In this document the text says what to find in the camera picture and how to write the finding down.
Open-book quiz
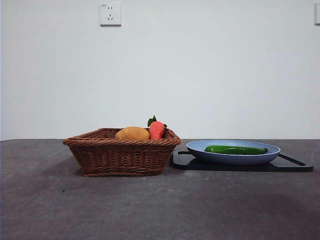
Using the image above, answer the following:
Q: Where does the green pepper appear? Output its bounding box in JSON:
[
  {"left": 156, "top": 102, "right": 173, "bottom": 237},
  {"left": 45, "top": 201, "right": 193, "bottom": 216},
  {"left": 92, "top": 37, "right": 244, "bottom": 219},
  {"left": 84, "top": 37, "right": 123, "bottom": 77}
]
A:
[{"left": 204, "top": 145, "right": 268, "bottom": 155}]

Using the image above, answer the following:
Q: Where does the blue plate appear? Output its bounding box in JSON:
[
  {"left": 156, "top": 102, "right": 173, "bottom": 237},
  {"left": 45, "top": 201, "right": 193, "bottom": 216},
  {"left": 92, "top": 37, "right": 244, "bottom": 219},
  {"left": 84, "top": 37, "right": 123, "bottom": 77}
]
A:
[{"left": 185, "top": 139, "right": 281, "bottom": 166}]

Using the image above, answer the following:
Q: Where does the orange carrot with green leaves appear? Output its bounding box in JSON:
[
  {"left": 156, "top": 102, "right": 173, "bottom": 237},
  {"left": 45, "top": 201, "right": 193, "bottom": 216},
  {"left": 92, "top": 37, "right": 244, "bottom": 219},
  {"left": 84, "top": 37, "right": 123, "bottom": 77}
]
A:
[{"left": 146, "top": 114, "right": 168, "bottom": 140}]

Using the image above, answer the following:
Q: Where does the yellow-brown potato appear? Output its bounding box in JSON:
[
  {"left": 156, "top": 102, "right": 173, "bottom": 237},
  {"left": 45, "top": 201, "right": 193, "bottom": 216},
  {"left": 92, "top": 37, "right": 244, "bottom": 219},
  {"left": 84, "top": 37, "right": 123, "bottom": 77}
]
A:
[{"left": 115, "top": 126, "right": 151, "bottom": 141}]

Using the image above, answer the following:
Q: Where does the brown wicker basket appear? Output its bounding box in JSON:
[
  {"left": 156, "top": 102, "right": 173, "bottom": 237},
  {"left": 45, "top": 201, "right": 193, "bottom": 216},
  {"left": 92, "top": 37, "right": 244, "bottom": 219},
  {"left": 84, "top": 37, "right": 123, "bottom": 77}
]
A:
[{"left": 62, "top": 127, "right": 182, "bottom": 178}]

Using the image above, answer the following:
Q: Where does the black glass cooktop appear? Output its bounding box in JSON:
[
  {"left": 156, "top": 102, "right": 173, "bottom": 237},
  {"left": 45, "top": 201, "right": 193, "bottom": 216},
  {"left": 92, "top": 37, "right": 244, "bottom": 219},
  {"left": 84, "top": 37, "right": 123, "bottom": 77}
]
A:
[{"left": 170, "top": 150, "right": 314, "bottom": 173}]

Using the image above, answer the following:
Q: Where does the white wall socket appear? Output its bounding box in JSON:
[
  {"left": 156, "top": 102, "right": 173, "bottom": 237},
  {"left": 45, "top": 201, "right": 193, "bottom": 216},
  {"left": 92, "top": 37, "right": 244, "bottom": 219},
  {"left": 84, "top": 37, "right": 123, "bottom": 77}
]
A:
[{"left": 99, "top": 2, "right": 122, "bottom": 27}]

